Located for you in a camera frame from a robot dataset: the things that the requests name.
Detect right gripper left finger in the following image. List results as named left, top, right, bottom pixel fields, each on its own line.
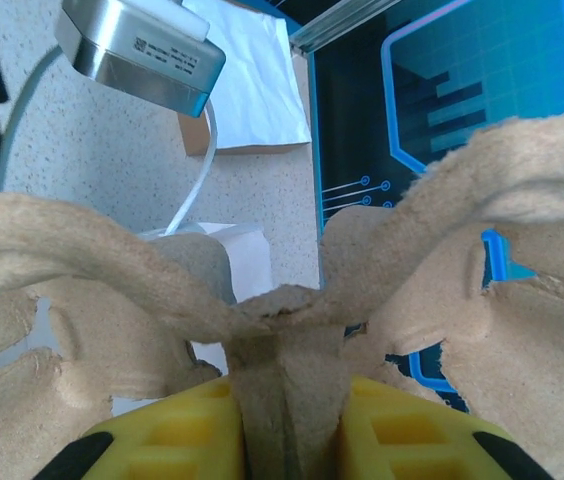
left=34, top=375, right=247, bottom=480

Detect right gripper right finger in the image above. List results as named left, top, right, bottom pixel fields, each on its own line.
left=339, top=374, right=556, bottom=480

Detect brown pulp cup carrier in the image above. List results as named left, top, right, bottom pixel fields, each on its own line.
left=0, top=104, right=564, bottom=480

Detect red and white paper bag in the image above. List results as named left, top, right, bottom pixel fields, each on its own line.
left=111, top=97, right=274, bottom=416

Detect white paper napkins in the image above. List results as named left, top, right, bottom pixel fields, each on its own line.
left=180, top=0, right=313, bottom=152

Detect lilac left arm cable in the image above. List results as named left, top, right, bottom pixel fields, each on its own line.
left=0, top=44, right=66, bottom=194

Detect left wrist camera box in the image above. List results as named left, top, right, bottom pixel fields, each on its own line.
left=54, top=0, right=227, bottom=120

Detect aluminium frame post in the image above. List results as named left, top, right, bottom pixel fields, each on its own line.
left=289, top=0, right=398, bottom=54

